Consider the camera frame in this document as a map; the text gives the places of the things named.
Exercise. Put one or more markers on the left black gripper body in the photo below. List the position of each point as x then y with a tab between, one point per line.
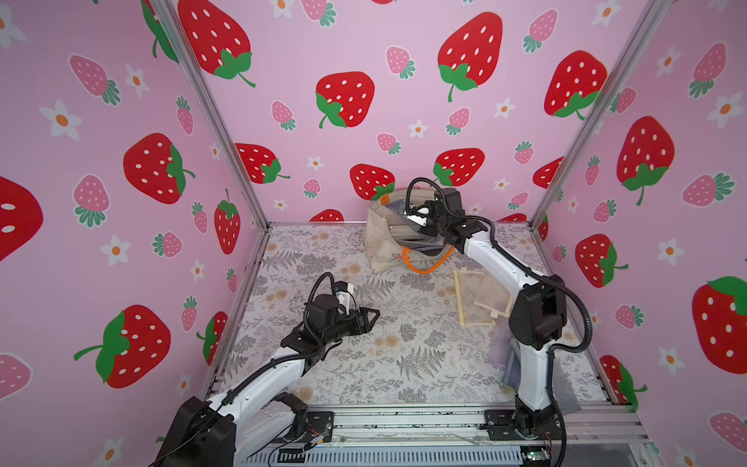
340	327

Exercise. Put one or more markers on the blue grey pouch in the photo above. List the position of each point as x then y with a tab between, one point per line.
399	208

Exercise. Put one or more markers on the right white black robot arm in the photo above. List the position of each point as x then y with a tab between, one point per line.
539	311

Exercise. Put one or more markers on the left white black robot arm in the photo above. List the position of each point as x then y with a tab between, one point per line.
233	425

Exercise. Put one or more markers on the cream canvas tote bag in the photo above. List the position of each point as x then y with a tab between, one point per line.
388	247

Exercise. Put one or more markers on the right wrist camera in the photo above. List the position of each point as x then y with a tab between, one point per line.
423	217

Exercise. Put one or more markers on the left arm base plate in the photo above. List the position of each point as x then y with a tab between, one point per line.
309	428

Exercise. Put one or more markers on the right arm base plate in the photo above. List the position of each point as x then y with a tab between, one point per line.
508	425

